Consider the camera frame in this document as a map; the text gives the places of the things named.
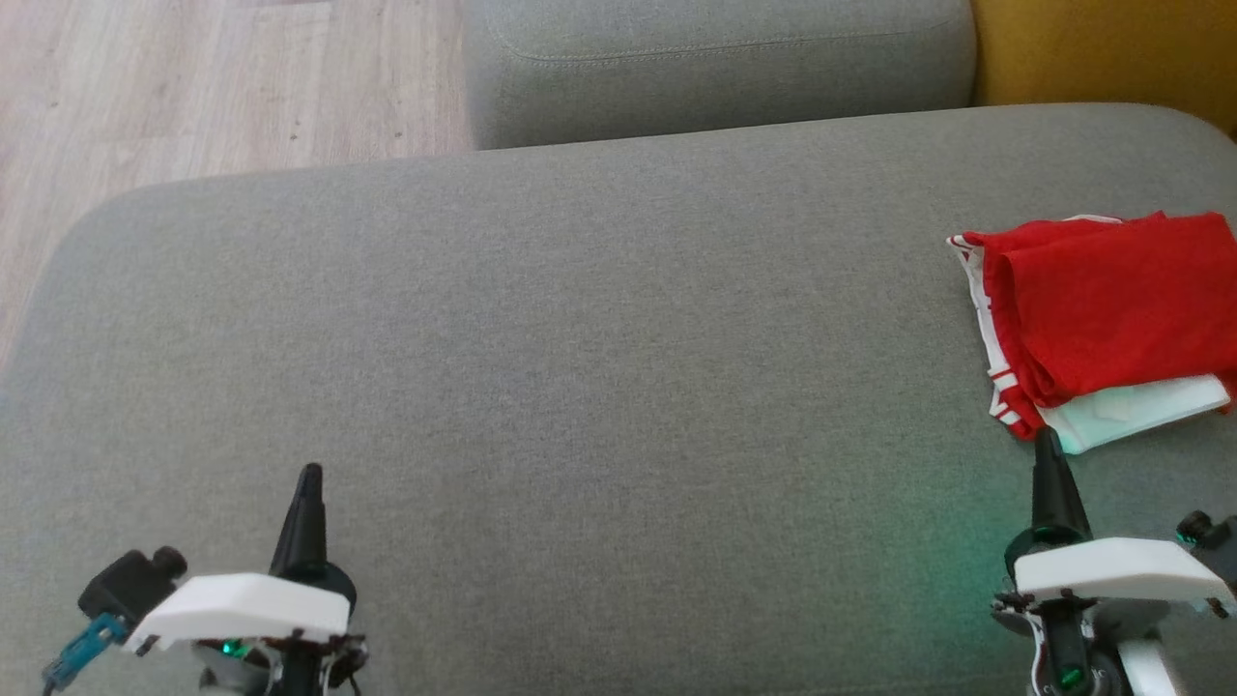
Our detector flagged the red jersey with white sleeves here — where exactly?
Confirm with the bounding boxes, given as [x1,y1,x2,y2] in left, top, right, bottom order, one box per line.
[962,210,1237,456]

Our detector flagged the yellow sofa back cushion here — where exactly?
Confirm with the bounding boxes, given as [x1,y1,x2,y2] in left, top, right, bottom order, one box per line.
[970,0,1237,137]

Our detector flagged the grey sofa seat cushion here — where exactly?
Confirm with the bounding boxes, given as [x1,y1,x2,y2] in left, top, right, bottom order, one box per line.
[461,0,978,152]

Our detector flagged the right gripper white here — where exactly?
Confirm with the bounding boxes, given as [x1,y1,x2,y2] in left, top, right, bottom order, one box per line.
[990,429,1237,696]

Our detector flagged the red shorts with white stripes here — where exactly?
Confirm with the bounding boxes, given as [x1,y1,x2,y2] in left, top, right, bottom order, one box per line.
[946,231,1048,444]

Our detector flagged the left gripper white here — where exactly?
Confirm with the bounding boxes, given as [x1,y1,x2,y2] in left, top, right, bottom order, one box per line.
[123,463,367,679]

